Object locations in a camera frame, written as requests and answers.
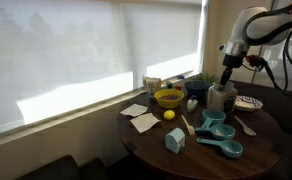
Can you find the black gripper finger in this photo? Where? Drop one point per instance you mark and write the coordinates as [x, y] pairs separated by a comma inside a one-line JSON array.
[[224, 79], [229, 77]]

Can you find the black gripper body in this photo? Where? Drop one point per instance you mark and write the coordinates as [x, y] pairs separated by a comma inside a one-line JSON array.
[[233, 61]]

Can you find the glass sugar jar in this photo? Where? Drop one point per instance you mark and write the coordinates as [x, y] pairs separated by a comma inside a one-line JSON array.
[[222, 99]]

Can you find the small green plant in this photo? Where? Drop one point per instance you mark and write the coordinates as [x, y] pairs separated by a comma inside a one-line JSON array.
[[206, 77]]

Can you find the dark blue bowl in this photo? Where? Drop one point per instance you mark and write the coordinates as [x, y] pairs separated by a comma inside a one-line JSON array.
[[196, 89]]

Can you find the blue white patterned paper plate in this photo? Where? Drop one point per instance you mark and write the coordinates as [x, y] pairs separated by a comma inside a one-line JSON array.
[[251, 103]]

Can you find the deep teal measuring cup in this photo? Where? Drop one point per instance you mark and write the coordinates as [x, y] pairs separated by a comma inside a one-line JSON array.
[[213, 116]]

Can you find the white toy iron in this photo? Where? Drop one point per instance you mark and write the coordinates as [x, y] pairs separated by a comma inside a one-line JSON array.
[[192, 104]]

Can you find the small blue cap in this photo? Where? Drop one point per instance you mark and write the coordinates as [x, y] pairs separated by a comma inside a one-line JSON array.
[[180, 77]]

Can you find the small red toy block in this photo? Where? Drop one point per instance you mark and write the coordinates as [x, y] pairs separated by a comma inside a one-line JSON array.
[[178, 87]]

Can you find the shallow teal measuring cup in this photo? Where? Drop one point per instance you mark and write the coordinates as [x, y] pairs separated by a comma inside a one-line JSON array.
[[231, 148], [221, 131]]

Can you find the small teal toy block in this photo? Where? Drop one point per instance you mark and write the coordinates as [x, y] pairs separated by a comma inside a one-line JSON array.
[[169, 85]]

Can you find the long white plastic spoon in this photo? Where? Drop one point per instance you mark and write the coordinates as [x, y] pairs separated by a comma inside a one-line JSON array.
[[247, 129]]

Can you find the colourful candy pile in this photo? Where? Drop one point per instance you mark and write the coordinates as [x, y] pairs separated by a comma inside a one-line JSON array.
[[169, 97]]

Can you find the yellow bowl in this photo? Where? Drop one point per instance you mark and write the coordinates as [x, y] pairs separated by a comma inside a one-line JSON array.
[[169, 103]]

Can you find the yellow lemon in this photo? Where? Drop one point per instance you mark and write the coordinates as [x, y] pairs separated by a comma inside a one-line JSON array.
[[169, 114]]

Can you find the dark sofa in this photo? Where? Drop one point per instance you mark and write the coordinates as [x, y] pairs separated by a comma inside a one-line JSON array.
[[287, 115]]

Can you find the teal toy milk carton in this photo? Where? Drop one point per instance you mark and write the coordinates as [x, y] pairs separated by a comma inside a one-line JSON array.
[[175, 141]]

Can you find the large white paper napkin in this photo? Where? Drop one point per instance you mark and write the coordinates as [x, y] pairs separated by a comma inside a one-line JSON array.
[[144, 122]]

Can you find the small white paper napkin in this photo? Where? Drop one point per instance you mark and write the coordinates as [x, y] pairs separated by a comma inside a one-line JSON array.
[[134, 110]]

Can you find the white roller blind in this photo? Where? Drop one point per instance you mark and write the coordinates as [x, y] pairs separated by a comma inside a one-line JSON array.
[[69, 50]]

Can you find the dark seat cushion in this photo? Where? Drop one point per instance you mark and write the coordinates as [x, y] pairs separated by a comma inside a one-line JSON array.
[[94, 170], [52, 168]]

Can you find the white window sill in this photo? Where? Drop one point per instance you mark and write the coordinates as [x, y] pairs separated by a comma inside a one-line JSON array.
[[52, 124]]

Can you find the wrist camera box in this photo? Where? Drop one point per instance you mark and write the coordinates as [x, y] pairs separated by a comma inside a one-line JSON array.
[[222, 48]]

